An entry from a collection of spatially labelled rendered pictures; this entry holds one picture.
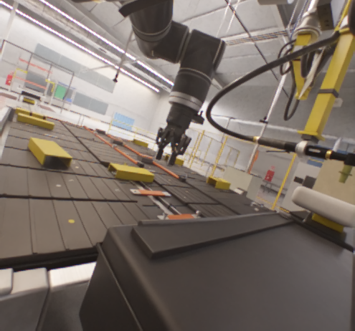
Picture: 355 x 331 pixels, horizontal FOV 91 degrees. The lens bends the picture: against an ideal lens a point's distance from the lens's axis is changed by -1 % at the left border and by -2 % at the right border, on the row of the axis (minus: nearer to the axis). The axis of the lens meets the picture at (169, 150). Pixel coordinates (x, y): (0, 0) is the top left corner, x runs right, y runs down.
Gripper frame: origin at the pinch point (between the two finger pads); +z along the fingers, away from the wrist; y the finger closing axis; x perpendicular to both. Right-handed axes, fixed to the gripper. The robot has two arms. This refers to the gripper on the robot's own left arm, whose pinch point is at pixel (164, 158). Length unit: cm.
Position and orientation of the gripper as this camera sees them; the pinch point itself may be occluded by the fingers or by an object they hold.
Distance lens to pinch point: 56.3
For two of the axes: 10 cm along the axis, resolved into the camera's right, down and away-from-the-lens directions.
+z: -3.5, 9.4, 0.7
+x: 7.1, 2.2, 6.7
